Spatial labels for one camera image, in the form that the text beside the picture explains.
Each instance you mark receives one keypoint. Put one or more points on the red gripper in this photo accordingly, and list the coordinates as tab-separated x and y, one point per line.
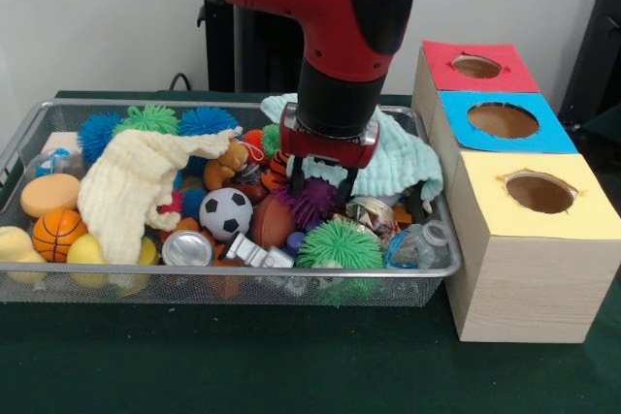
330	147

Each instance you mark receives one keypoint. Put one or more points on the mint green knitted cloth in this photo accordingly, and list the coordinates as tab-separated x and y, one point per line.
398	157

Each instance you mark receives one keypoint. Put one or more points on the cream knitted cloth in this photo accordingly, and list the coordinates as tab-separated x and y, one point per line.
126	181

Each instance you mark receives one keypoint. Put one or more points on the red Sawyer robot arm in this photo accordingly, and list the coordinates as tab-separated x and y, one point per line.
340	7

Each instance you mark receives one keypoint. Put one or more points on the clear shallow bin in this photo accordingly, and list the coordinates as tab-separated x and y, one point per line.
427	283

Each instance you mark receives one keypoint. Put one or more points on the purple spiky ball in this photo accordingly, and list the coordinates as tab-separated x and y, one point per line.
318	206

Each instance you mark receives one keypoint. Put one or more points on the green spiky ball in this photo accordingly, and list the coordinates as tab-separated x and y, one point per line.
340	244

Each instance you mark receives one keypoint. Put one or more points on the small soccer ball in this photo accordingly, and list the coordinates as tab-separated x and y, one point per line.
226	213

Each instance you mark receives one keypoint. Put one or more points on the crushed plastic water bottle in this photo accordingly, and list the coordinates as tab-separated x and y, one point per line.
419	244

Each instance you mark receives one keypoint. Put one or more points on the large blue spiky ball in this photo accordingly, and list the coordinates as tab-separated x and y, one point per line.
209	121

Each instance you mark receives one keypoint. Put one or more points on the green fuzzy monster toy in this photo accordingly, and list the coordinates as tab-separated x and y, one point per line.
146	120

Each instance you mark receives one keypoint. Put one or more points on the dark green table cloth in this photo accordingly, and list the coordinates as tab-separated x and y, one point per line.
243	366

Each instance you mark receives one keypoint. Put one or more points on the plain yellow ball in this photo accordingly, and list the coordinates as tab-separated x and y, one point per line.
85	249

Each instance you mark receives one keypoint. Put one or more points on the small orange basketball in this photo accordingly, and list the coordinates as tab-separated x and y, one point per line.
58	233

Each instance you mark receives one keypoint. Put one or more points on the pale orange round sponge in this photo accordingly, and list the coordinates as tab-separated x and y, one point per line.
49	194

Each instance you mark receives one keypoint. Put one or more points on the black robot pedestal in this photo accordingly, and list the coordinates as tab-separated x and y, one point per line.
252	55

